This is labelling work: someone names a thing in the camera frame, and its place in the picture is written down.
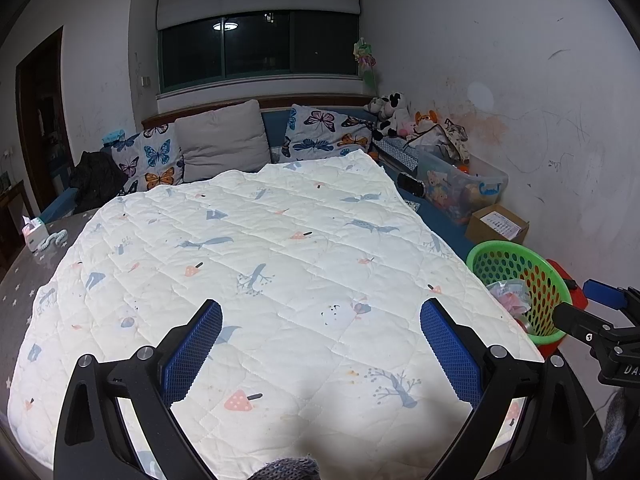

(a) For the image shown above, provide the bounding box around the person's right forearm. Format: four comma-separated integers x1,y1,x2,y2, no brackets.
595,389,640,472

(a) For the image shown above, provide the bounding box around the orange fox plush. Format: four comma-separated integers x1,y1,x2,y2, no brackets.
414,110,441,134

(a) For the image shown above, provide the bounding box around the pink snack wrapper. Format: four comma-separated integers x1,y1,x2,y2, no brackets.
500,292,532,317

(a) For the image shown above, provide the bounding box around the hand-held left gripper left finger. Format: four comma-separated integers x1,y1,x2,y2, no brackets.
52,298,224,480

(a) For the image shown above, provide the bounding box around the black white cow plush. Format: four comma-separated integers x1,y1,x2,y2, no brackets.
364,92,416,141

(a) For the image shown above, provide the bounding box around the clear printed plastic bag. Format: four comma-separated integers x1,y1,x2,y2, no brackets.
484,279,532,313

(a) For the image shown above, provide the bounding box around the clear plastic storage bin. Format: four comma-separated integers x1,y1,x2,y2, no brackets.
415,152,509,226

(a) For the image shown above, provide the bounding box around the hanging green pink toy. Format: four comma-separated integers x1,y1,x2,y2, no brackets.
352,37,381,93

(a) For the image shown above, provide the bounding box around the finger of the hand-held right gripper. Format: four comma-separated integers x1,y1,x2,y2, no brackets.
582,279,640,312
551,301,619,349

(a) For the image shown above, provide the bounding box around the printed fabric bag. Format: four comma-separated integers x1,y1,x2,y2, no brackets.
407,119,471,163

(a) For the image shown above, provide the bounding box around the grey pillow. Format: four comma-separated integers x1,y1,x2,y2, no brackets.
174,99,271,184

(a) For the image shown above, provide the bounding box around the cardboard box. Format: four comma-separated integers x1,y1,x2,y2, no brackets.
466,205,530,247

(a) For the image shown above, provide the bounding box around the blue sofa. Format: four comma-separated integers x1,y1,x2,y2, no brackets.
40,94,476,257

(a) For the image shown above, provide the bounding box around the person's grey knit clothing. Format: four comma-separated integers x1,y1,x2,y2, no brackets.
247,456,321,480

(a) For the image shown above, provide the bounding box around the wide butterfly print pillow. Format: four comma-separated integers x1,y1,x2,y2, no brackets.
279,104,376,165

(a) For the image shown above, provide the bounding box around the window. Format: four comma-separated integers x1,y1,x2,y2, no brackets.
159,10,361,93

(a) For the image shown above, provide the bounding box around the dark wooden shelf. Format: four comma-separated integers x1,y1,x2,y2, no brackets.
0,170,27,262

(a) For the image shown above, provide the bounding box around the long patterned box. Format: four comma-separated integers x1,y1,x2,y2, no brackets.
372,137,419,172

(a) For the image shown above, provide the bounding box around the green plastic mesh basket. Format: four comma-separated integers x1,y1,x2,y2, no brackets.
466,240,577,347

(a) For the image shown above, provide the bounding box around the black case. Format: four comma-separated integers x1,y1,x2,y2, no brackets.
397,172,426,197

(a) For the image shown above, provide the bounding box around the dark wooden door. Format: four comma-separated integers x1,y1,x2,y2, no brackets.
15,26,76,202

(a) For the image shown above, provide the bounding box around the pale blue coiled cord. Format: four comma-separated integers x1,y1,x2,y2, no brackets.
40,230,69,252

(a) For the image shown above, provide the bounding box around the black clothing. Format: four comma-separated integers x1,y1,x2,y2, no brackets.
69,151,129,202

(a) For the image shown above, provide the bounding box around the pink white tissue box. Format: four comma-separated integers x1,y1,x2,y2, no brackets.
21,216,49,254

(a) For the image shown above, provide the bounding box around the white quilted printed mat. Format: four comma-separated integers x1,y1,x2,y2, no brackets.
7,149,546,480

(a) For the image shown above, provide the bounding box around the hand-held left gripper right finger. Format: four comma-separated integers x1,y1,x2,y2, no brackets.
420,297,588,480

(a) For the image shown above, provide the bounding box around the square butterfly print pillow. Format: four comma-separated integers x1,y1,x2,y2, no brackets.
112,122,185,196

